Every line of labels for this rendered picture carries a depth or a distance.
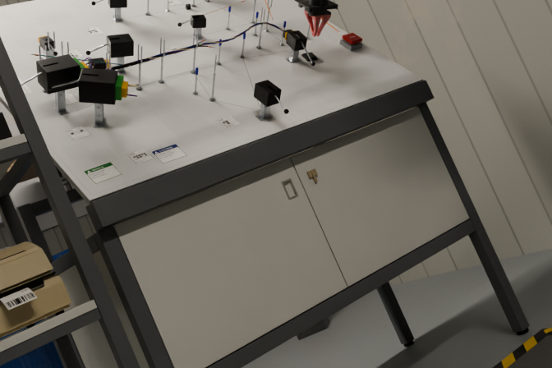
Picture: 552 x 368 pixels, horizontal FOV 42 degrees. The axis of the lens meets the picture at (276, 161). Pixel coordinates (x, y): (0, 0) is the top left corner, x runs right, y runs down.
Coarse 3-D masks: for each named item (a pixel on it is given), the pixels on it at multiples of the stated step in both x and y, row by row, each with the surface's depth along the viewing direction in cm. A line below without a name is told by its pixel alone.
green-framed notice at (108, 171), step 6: (108, 162) 176; (90, 168) 173; (96, 168) 173; (102, 168) 173; (108, 168) 174; (114, 168) 174; (90, 174) 171; (96, 174) 171; (102, 174) 171; (108, 174) 172; (114, 174) 172; (120, 174) 172; (96, 180) 170; (102, 180) 170
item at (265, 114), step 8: (264, 80) 197; (256, 88) 196; (264, 88) 194; (272, 88) 195; (256, 96) 197; (264, 96) 194; (272, 96) 194; (264, 104) 195; (272, 104) 195; (280, 104) 193; (264, 112) 198; (288, 112) 192
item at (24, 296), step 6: (12, 294) 150; (18, 294) 150; (24, 294) 150; (30, 294) 150; (0, 300) 148; (6, 300) 148; (12, 300) 148; (18, 300) 148; (24, 300) 149; (30, 300) 149; (6, 306) 147; (12, 306) 147
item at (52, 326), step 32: (0, 64) 160; (32, 128) 160; (0, 160) 155; (32, 160) 160; (0, 192) 192; (64, 192) 159; (64, 224) 157; (96, 288) 157; (64, 320) 152; (0, 352) 144; (64, 352) 193; (128, 352) 156
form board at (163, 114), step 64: (64, 0) 243; (128, 0) 250; (192, 0) 256; (256, 0) 263; (192, 64) 219; (256, 64) 224; (320, 64) 230; (384, 64) 235; (64, 128) 184; (128, 128) 188; (192, 128) 192; (256, 128) 196
